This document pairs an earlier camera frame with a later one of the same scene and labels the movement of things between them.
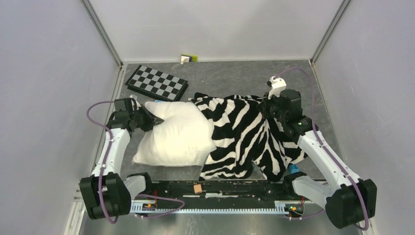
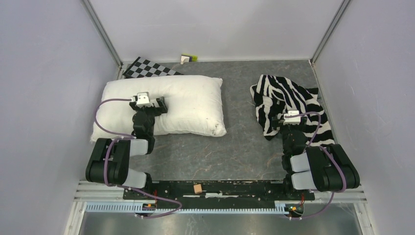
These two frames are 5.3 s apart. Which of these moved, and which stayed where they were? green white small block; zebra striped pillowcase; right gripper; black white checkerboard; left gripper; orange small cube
Moved: left gripper; right gripper; zebra striped pillowcase; black white checkerboard
Stayed: green white small block; orange small cube
